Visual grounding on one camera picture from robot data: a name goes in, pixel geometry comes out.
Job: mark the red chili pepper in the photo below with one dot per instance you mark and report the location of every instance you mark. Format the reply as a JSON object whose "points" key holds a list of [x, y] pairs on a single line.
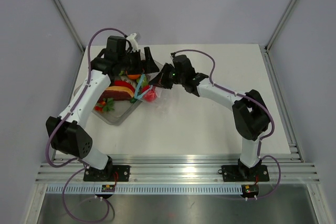
{"points": [[121, 83]]}

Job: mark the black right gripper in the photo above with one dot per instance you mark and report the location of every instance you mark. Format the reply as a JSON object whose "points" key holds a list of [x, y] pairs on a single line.
{"points": [[161, 80]]}

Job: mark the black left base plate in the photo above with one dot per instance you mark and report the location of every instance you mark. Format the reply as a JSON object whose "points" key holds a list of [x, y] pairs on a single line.
{"points": [[120, 173]]}

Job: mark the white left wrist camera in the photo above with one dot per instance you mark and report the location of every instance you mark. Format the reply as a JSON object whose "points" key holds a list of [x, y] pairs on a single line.
{"points": [[133, 39]]}

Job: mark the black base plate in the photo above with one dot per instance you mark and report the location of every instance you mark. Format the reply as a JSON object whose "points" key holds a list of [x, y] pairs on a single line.
{"points": [[235, 173], [120, 173]]}

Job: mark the red apple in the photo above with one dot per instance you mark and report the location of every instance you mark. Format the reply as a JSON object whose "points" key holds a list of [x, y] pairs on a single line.
{"points": [[149, 95]]}

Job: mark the clear plastic food bin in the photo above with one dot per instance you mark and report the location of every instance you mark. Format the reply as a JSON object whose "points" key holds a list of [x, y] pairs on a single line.
{"points": [[122, 109]]}

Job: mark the aluminium frame post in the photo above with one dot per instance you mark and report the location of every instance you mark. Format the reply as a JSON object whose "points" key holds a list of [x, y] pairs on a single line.
{"points": [[281, 24], [68, 23]]}

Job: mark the orange fruit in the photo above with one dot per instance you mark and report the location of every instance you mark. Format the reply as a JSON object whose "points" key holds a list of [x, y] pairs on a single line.
{"points": [[133, 76]]}

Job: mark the aluminium mounting rail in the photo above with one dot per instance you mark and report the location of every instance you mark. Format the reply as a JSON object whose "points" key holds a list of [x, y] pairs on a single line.
{"points": [[203, 169]]}

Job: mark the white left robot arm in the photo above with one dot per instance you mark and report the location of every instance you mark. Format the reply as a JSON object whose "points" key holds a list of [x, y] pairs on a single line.
{"points": [[67, 131]]}

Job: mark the right aluminium frame post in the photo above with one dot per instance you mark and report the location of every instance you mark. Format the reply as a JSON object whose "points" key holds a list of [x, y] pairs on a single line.
{"points": [[281, 24]]}

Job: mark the raw steak slice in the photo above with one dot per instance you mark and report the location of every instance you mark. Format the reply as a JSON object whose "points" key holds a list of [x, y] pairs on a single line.
{"points": [[118, 93]]}

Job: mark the left aluminium frame post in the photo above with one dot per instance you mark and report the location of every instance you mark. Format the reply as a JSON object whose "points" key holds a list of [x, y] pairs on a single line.
{"points": [[68, 23]]}

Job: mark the white slotted cable duct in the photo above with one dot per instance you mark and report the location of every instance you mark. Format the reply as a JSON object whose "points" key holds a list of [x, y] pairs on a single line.
{"points": [[146, 189]]}

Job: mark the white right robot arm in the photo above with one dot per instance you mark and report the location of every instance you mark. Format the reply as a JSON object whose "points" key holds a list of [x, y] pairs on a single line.
{"points": [[251, 116]]}

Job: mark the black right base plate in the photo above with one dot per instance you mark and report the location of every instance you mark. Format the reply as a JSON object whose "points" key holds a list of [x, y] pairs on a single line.
{"points": [[235, 173]]}

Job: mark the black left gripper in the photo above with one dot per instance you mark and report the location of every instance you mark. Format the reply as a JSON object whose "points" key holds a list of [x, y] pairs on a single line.
{"points": [[139, 67]]}

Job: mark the green cucumber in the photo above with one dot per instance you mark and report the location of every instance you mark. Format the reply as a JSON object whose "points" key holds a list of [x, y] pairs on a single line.
{"points": [[133, 100]]}

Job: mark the clear zip top bag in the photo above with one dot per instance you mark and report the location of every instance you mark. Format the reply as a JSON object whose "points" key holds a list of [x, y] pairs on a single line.
{"points": [[157, 98]]}

